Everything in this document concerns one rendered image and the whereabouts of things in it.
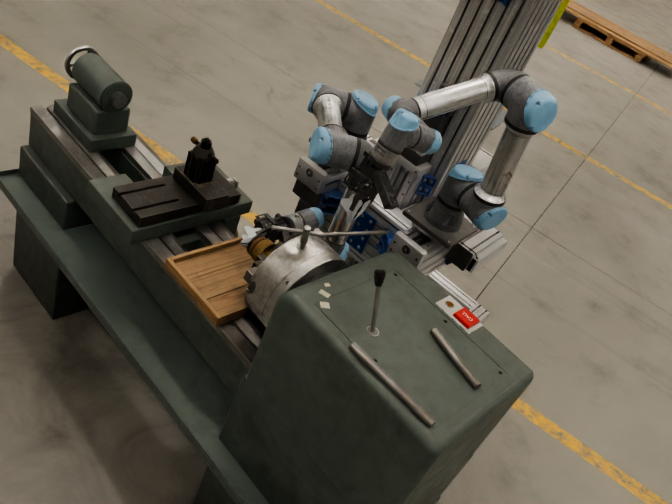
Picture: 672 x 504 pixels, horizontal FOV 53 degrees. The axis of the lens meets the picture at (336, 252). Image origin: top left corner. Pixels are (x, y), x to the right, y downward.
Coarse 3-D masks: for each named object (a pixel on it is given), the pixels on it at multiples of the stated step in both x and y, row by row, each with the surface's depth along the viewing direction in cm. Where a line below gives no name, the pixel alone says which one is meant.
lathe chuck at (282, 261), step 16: (320, 240) 205; (272, 256) 196; (288, 256) 195; (304, 256) 196; (256, 272) 197; (272, 272) 195; (288, 272) 193; (256, 288) 197; (272, 288) 194; (256, 304) 199
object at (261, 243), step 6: (252, 240) 214; (258, 240) 213; (264, 240) 213; (270, 240) 215; (252, 246) 213; (258, 246) 212; (264, 246) 211; (270, 246) 212; (252, 252) 213; (258, 252) 211; (264, 252) 211; (270, 252) 211; (252, 258) 214
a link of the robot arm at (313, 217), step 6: (306, 210) 235; (312, 210) 236; (318, 210) 237; (306, 216) 232; (312, 216) 234; (318, 216) 236; (306, 222) 232; (312, 222) 234; (318, 222) 236; (312, 228) 236
